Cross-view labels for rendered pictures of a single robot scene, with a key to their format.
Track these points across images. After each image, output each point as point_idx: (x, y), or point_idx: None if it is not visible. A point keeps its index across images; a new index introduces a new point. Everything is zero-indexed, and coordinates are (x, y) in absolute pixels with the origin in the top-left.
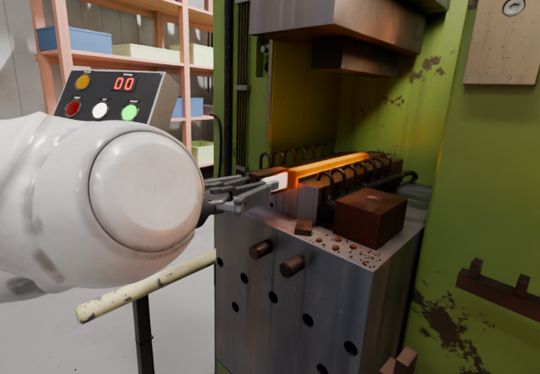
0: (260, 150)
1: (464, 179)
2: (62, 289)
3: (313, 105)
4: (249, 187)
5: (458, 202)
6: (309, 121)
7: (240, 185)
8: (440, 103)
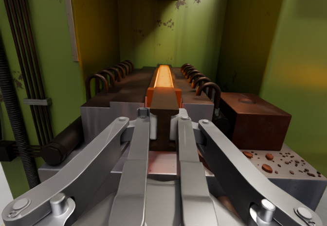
0: (66, 74)
1: (288, 70)
2: None
3: (105, 24)
4: (194, 140)
5: (282, 88)
6: (105, 41)
7: (149, 140)
8: (198, 25)
